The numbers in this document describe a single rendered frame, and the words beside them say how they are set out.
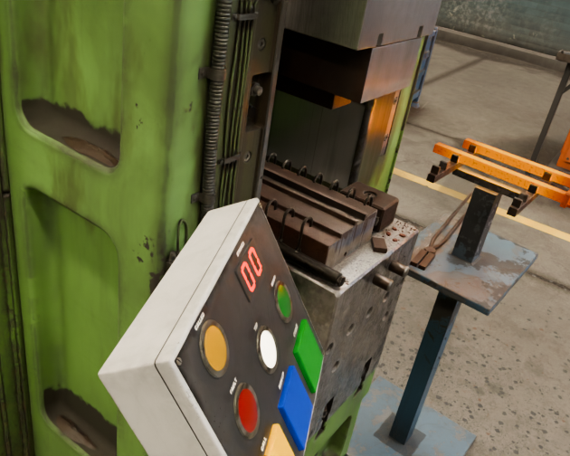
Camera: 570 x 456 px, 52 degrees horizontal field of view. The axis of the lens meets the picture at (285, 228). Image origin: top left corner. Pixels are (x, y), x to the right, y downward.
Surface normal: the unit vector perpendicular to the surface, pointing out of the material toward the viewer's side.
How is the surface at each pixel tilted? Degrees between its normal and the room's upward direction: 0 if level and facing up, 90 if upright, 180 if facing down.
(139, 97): 89
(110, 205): 90
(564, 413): 0
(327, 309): 90
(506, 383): 0
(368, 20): 90
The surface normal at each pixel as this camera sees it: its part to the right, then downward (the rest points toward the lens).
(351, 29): -0.58, 0.33
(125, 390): -0.19, 0.47
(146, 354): -0.36, -0.85
